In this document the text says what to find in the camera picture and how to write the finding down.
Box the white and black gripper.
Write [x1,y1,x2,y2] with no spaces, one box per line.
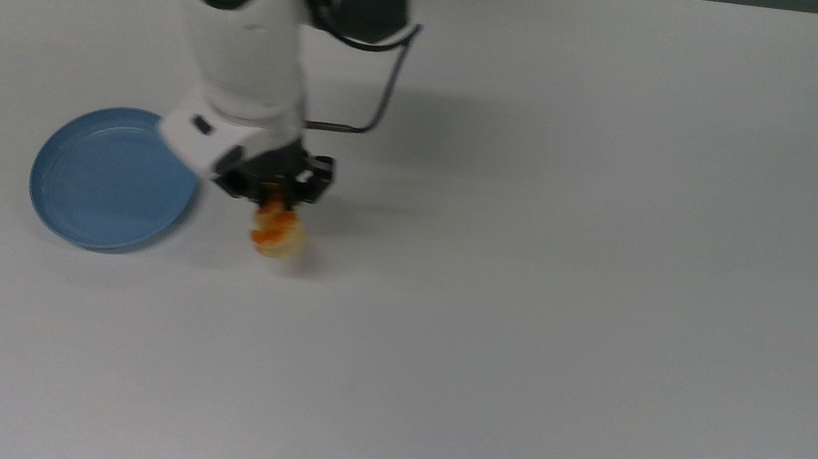
[149,86,345,216]

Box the orange-topped bread piece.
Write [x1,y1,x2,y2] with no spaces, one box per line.
[247,190,314,263]

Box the blue round plate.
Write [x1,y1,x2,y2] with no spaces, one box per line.
[20,94,211,265]

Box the dark gripper cable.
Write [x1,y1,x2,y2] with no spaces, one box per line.
[302,9,424,143]

